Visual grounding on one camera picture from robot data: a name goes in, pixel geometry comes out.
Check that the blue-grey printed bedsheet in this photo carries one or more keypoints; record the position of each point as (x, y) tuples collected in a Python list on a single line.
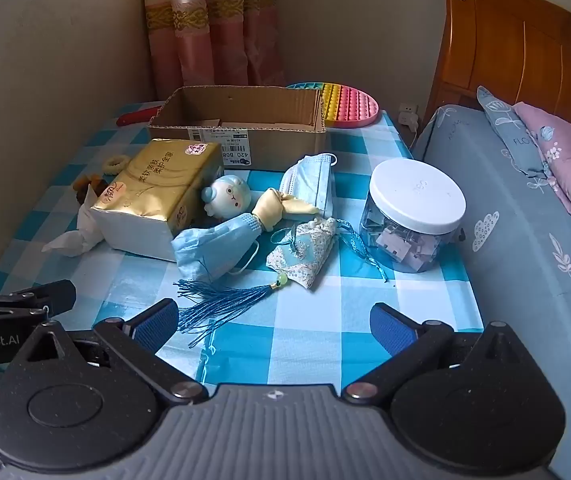
[(515, 260)]

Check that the blue floral pillow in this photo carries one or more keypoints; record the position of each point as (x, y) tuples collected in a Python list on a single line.
[(505, 125)]

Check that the blue face mask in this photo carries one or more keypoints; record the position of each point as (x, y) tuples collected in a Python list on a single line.
[(205, 247), (310, 180)]

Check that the red plastic object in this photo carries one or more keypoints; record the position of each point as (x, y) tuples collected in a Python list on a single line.
[(135, 116)]

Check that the cardboard box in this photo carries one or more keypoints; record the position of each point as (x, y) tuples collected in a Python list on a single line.
[(275, 145)]

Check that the white wall socket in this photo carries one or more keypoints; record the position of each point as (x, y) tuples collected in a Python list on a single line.
[(405, 110)]

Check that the gold tissue pack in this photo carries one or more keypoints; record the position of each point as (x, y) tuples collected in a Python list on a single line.
[(155, 180)]

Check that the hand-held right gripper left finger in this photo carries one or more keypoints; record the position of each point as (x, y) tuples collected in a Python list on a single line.
[(158, 322)]

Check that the white tissue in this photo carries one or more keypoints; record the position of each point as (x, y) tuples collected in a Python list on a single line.
[(73, 242)]

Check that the clear jar with white lid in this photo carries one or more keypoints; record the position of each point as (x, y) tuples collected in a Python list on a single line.
[(415, 192)]

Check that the blue checkered tablecloth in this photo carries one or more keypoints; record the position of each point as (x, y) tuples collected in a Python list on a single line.
[(315, 320)]

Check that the rainbow silicone bubble toy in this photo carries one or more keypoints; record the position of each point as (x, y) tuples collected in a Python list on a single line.
[(350, 105)]

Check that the blue and white plush toy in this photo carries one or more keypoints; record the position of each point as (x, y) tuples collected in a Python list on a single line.
[(230, 197)]

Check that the flat blue face mask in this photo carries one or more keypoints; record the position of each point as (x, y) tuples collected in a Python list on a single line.
[(310, 180)]

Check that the yellow cloth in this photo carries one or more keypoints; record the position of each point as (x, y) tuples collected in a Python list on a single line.
[(270, 207)]

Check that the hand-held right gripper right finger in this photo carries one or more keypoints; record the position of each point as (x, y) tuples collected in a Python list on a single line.
[(390, 330)]

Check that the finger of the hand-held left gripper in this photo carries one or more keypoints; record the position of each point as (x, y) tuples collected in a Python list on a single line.
[(50, 297)]

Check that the wooden headboard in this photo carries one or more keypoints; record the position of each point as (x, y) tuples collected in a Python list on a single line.
[(515, 45)]

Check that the pink floral pillow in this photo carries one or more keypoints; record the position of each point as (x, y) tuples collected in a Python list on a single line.
[(560, 155)]

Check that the pink curtain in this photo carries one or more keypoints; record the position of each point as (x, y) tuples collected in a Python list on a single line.
[(205, 20)]

